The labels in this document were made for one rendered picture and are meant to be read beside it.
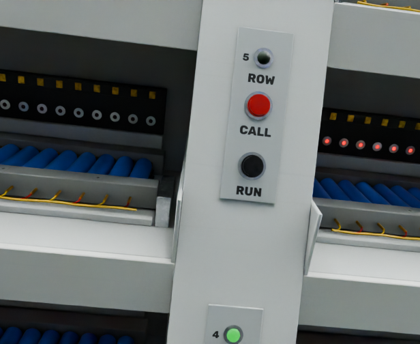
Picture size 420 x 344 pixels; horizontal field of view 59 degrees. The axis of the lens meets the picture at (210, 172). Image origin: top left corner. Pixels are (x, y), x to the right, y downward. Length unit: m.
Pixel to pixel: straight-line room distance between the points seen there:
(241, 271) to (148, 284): 0.07
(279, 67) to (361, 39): 0.07
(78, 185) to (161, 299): 0.12
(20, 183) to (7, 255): 0.08
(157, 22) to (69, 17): 0.06
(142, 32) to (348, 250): 0.24
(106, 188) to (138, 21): 0.14
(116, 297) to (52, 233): 0.07
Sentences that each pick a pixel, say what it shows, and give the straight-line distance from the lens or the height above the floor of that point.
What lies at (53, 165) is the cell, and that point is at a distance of 0.39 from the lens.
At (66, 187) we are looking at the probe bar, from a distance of 0.35.
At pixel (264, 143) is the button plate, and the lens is 0.27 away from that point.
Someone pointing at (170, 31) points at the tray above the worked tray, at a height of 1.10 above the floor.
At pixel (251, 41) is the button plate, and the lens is 0.28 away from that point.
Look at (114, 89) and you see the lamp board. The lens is 0.44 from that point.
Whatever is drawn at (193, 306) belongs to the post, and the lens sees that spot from 0.28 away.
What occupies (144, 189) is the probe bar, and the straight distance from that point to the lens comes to 0.34.
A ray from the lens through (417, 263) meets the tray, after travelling 0.36.
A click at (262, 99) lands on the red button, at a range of 0.27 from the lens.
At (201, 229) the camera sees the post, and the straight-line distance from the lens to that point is 0.27.
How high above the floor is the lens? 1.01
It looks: 1 degrees down
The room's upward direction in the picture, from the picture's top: 6 degrees clockwise
